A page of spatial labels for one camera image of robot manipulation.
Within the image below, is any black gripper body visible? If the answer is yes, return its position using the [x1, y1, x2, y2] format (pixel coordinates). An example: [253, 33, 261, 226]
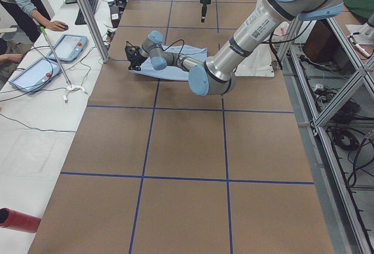
[200, 0, 211, 17]
[130, 52, 144, 67]

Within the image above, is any light blue t-shirt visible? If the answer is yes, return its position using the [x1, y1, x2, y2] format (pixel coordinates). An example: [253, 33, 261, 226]
[129, 44, 209, 82]

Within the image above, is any far teach pendant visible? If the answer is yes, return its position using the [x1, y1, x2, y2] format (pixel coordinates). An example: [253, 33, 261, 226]
[53, 34, 88, 63]

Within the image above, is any teach pendant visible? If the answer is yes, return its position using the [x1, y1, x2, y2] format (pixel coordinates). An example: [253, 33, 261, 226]
[9, 58, 61, 93]
[53, 34, 88, 63]

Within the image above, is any black keyboard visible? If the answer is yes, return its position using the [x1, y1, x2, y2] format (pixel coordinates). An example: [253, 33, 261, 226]
[74, 0, 100, 26]

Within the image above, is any near teach pendant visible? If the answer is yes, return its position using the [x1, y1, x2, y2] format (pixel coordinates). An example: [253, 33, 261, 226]
[9, 58, 61, 93]

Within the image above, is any metal rod with green tip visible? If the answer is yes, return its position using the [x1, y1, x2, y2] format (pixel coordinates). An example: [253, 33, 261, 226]
[40, 26, 88, 103]

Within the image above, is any person in black shirt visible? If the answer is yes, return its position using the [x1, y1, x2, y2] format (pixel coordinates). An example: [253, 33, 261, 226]
[1, 38, 23, 67]

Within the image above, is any person in grey shirt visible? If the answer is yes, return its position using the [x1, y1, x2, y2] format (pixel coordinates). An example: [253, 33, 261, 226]
[1, 0, 66, 43]

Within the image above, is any red cylinder bottle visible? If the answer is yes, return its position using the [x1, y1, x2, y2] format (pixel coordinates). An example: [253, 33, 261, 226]
[1, 208, 41, 234]

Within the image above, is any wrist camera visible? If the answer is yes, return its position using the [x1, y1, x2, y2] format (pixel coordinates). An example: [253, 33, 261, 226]
[124, 41, 139, 61]

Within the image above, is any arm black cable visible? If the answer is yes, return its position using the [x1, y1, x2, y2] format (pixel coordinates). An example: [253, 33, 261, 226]
[160, 39, 185, 62]

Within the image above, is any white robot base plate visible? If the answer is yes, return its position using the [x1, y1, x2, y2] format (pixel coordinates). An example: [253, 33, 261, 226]
[235, 44, 275, 78]

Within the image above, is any grey aluminium frame post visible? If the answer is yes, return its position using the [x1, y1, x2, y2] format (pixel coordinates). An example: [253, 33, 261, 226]
[77, 0, 109, 63]

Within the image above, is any aluminium frame rack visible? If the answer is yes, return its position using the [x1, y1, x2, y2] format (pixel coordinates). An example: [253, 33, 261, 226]
[277, 12, 373, 253]

